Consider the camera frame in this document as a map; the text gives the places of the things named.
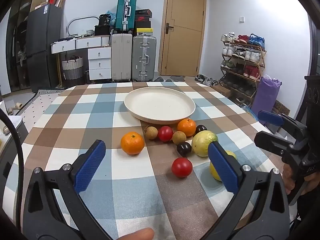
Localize wooden door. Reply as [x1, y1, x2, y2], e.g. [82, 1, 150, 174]
[160, 0, 207, 77]

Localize black yellow shoe box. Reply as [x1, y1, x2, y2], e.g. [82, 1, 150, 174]
[134, 27, 153, 37]

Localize person's left hand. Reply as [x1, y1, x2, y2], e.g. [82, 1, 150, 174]
[117, 227, 155, 240]

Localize brown doormat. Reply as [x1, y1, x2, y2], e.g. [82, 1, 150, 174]
[272, 100, 290, 117]

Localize woven laundry basket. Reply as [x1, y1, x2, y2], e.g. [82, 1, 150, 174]
[62, 56, 84, 80]

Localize beige suitcase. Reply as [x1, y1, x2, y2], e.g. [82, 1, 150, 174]
[111, 33, 133, 82]

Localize silver suitcase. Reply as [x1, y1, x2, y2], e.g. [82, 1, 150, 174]
[132, 35, 157, 82]

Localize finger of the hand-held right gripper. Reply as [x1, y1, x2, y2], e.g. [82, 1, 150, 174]
[257, 110, 308, 140]
[254, 131, 299, 164]

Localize grey sneakers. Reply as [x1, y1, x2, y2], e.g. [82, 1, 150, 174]
[195, 74, 219, 87]

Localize white drawer cabinet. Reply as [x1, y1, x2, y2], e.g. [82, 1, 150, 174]
[87, 46, 112, 81]

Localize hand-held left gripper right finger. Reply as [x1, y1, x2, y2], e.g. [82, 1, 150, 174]
[207, 141, 292, 240]

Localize black bag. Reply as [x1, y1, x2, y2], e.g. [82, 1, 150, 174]
[99, 14, 112, 27]

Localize red tomato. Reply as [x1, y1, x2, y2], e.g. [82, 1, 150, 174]
[171, 157, 193, 178]
[157, 126, 174, 142]

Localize purple yoga mat bag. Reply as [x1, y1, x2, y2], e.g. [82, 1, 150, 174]
[251, 75, 282, 125]

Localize dark glass wardrobe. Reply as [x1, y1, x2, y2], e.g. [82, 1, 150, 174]
[5, 0, 32, 93]

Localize white vanity desk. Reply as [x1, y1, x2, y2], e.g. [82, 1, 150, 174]
[51, 36, 112, 54]

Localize orange mandarin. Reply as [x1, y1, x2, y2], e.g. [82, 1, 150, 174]
[120, 132, 145, 155]
[177, 118, 197, 137]

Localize white dotted rug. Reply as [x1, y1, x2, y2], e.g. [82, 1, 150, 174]
[15, 89, 65, 125]

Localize wooden shoe rack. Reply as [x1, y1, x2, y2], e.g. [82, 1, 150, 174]
[219, 34, 267, 105]

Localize black refrigerator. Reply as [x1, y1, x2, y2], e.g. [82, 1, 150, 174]
[26, 4, 63, 93]

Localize beige slippers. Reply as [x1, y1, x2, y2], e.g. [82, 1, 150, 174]
[7, 102, 23, 114]

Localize white topped side cabinet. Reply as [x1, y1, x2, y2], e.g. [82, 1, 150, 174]
[0, 100, 28, 180]

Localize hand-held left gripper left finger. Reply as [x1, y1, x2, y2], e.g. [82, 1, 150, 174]
[21, 139, 113, 240]

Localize grey oval mirror frame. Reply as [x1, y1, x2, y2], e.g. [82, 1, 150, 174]
[66, 17, 100, 37]

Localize person's right hand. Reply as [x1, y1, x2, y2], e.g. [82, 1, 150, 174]
[282, 164, 320, 197]

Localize checked tablecloth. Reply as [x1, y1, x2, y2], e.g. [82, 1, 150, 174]
[0, 81, 283, 240]

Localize black cable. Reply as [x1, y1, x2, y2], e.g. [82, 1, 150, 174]
[0, 110, 25, 230]

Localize yellow green guava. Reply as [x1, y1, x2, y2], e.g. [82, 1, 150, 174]
[209, 150, 237, 182]
[191, 130, 218, 157]

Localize teal suitcase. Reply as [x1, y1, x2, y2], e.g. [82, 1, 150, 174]
[115, 0, 137, 34]

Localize rows of shoes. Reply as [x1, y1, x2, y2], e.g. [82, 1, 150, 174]
[220, 32, 265, 100]

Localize brown longan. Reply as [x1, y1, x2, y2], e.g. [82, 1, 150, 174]
[172, 131, 187, 145]
[144, 126, 159, 140]

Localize cream round plate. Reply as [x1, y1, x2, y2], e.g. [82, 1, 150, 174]
[124, 87, 196, 125]

